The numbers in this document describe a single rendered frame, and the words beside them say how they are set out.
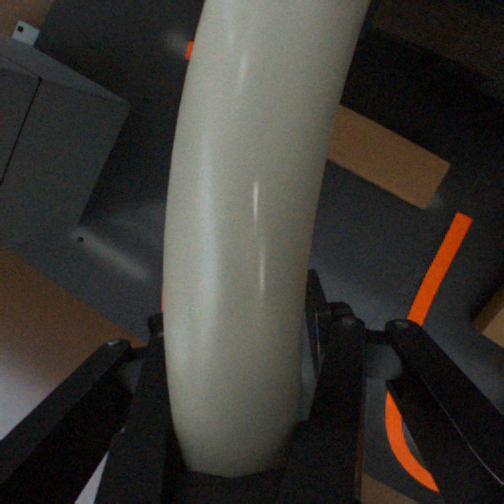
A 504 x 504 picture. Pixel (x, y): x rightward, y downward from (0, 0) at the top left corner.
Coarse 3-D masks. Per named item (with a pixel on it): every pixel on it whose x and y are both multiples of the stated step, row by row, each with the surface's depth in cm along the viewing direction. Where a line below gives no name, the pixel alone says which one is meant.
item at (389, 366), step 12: (336, 312) 16; (348, 312) 16; (372, 336) 14; (384, 336) 14; (372, 348) 13; (384, 348) 13; (372, 360) 13; (384, 360) 13; (396, 360) 13; (372, 372) 13; (384, 372) 13; (396, 372) 13
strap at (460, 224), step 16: (464, 224) 96; (448, 240) 98; (448, 256) 99; (432, 272) 100; (432, 288) 101; (416, 304) 103; (416, 320) 104; (400, 416) 112; (400, 432) 113; (400, 448) 114; (416, 464) 115; (432, 480) 116
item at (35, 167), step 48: (0, 48) 69; (0, 96) 57; (48, 96) 68; (96, 96) 83; (0, 144) 64; (48, 144) 77; (96, 144) 96; (0, 192) 71; (48, 192) 87; (0, 240) 79
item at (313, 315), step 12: (312, 276) 19; (312, 288) 18; (312, 300) 16; (324, 300) 16; (312, 312) 15; (324, 312) 14; (312, 324) 14; (324, 324) 14; (312, 336) 15; (324, 336) 15; (312, 348) 16; (324, 348) 15; (312, 360) 17
